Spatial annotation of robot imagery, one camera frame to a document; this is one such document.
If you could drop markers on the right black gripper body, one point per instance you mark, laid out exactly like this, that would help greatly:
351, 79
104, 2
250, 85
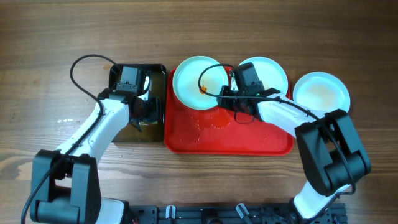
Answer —
234, 104

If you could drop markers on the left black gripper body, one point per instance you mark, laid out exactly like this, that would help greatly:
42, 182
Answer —
149, 111

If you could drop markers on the green yellow sponge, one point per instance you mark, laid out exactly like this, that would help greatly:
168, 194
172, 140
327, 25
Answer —
145, 122

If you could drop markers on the white plate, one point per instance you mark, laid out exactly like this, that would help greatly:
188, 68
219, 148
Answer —
270, 73
322, 91
185, 82

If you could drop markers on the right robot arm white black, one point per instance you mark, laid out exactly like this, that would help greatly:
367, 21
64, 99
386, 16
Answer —
332, 154

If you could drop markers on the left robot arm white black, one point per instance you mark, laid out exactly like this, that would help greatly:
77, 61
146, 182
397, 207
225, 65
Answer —
65, 185

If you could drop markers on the black water tray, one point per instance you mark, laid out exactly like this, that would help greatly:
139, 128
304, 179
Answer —
132, 132

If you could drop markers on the red plastic tray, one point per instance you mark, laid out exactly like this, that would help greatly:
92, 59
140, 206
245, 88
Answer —
219, 131

